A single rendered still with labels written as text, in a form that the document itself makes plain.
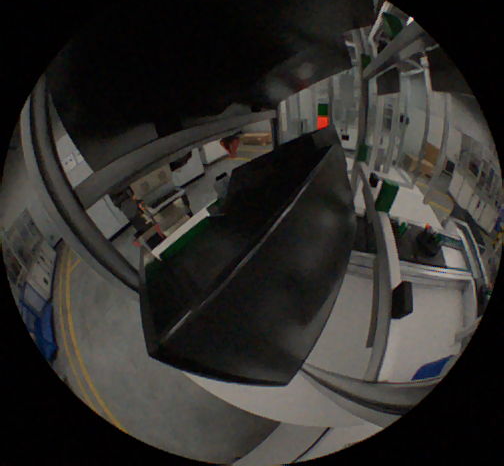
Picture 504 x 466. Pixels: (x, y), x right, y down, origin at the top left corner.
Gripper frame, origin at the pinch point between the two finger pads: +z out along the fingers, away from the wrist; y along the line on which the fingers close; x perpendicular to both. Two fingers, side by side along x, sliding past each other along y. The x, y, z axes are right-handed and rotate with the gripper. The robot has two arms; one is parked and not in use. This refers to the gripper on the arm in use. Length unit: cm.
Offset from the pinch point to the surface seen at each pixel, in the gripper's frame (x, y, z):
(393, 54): -41, -32, -21
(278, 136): -24.6, -16.3, -9.4
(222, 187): -14.1, -24.9, -0.9
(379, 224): -40, -35, -6
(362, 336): -60, -35, 40
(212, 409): -15, -125, 125
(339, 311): -50, -28, 39
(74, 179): 291, -64, -29
